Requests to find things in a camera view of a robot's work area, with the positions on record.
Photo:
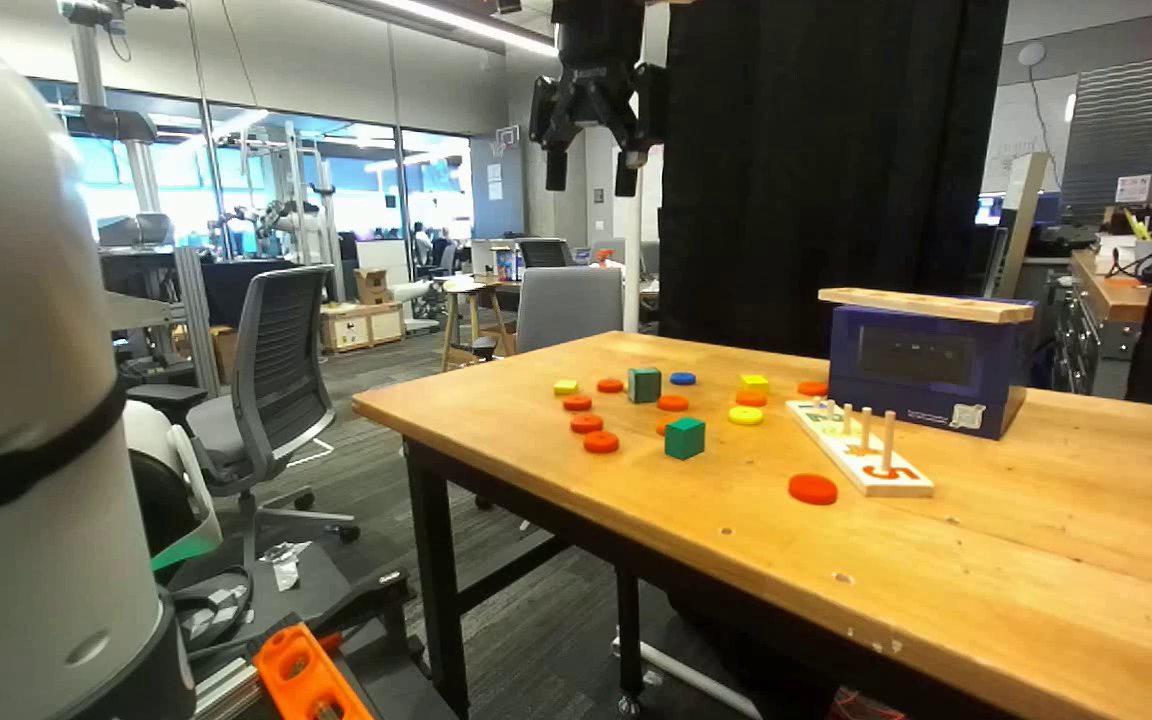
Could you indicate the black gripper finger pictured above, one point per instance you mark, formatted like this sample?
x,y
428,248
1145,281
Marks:
x,y
554,164
624,174

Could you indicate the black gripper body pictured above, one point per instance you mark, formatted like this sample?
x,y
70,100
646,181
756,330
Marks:
x,y
601,78

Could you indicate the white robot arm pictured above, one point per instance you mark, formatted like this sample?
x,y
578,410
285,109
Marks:
x,y
85,628

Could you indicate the dark green toy cube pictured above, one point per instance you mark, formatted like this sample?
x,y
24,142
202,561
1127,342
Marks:
x,y
641,385

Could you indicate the grey chair back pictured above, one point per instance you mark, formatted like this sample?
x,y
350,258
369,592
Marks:
x,y
564,307

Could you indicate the black curtain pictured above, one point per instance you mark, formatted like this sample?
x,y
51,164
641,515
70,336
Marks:
x,y
814,145

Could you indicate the orange red disc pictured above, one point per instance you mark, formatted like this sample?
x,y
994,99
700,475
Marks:
x,y
610,385

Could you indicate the yellow disc front left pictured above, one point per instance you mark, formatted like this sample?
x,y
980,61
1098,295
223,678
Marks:
x,y
564,390

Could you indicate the yellow disc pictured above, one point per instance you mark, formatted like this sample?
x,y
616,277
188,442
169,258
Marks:
x,y
564,390
752,382
749,416

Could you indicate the grey office chair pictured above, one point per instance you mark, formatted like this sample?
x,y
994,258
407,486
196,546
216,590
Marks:
x,y
273,406

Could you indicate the wooden plank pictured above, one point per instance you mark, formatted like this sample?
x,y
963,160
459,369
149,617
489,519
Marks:
x,y
966,308

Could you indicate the large red disc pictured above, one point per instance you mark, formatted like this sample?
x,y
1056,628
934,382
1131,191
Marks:
x,y
814,488

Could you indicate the blue box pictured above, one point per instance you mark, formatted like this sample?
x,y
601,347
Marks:
x,y
942,372

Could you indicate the white peg board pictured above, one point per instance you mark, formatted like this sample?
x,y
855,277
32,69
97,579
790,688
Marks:
x,y
860,445

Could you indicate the orange plastic tool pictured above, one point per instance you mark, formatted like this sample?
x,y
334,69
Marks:
x,y
304,682

